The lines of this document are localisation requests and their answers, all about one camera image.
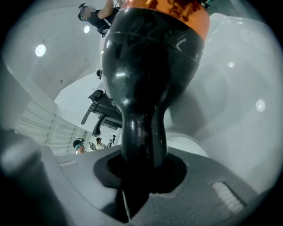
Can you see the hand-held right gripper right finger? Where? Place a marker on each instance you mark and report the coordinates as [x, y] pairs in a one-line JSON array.
[[199, 194]]

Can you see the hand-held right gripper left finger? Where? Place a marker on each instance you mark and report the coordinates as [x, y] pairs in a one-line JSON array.
[[88, 187]]

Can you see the white sink basin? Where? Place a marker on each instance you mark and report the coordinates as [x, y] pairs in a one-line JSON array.
[[232, 99]]

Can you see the black hair dryer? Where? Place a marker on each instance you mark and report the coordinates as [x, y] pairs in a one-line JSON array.
[[150, 77]]

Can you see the black faucet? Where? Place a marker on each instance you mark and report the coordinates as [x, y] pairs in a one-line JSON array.
[[108, 112]]

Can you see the round ceiling light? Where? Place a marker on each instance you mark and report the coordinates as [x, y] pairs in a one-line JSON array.
[[40, 50], [86, 29]]

